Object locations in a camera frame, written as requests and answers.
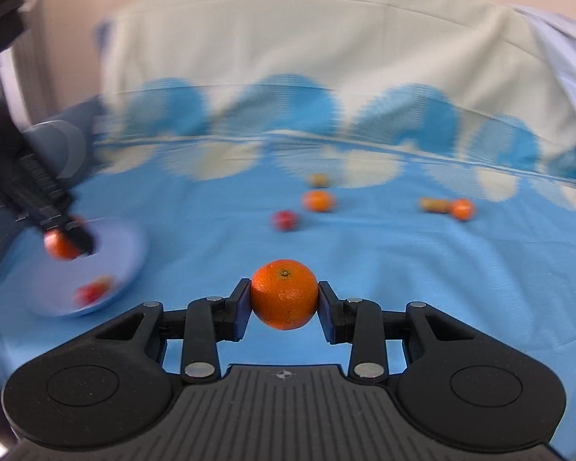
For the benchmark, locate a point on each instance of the tan longan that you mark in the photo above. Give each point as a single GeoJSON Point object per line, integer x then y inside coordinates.
{"type": "Point", "coordinates": [319, 180]}
{"type": "Point", "coordinates": [428, 204]}
{"type": "Point", "coordinates": [442, 206]}

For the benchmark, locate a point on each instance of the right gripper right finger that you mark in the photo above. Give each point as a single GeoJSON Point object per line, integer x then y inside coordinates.
{"type": "Point", "coordinates": [360, 324]}

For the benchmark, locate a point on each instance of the blue patterned bed sheet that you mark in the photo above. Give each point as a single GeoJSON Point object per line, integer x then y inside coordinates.
{"type": "Point", "coordinates": [216, 112]}

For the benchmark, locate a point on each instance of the light blue plastic plate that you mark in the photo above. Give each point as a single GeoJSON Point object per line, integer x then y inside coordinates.
{"type": "Point", "coordinates": [121, 248]}

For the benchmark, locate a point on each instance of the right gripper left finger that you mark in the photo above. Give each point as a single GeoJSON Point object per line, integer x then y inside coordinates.
{"type": "Point", "coordinates": [208, 321]}

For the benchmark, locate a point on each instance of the orange mandarin top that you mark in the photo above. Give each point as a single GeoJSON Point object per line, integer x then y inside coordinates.
{"type": "Point", "coordinates": [319, 200]}

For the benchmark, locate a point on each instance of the red tomato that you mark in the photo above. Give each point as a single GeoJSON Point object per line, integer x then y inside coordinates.
{"type": "Point", "coordinates": [285, 220]}
{"type": "Point", "coordinates": [92, 292]}

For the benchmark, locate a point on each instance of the light patterned cloth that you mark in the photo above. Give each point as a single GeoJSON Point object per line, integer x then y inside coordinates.
{"type": "Point", "coordinates": [557, 34]}

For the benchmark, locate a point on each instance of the orange mandarin front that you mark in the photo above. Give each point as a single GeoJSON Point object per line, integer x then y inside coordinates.
{"type": "Point", "coordinates": [59, 246]}

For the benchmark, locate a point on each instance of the orange mandarin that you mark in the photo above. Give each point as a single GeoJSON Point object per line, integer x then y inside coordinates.
{"type": "Point", "coordinates": [462, 210]}
{"type": "Point", "coordinates": [59, 246]}
{"type": "Point", "coordinates": [284, 294]}
{"type": "Point", "coordinates": [319, 200]}

